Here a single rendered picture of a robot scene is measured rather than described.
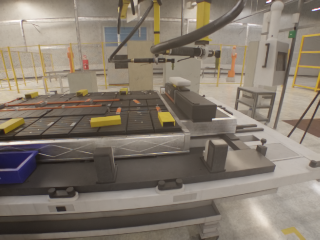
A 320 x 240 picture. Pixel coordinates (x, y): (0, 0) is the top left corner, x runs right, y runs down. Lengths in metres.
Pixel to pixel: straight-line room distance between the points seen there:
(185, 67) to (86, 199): 5.26
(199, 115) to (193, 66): 4.82
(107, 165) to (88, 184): 0.12
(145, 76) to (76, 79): 2.13
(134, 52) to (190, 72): 1.94
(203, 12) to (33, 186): 1.12
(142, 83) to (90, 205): 5.02
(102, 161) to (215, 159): 0.46
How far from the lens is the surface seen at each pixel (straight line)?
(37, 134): 0.99
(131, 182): 0.71
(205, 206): 1.31
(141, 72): 5.51
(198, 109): 0.95
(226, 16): 0.54
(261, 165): 0.91
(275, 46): 3.52
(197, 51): 0.94
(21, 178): 0.86
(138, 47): 5.51
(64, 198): 0.76
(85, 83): 5.54
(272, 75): 3.50
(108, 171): 0.69
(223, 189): 0.80
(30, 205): 0.84
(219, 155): 0.74
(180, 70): 5.62
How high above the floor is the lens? 1.34
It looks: 20 degrees down
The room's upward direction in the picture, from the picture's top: straight up
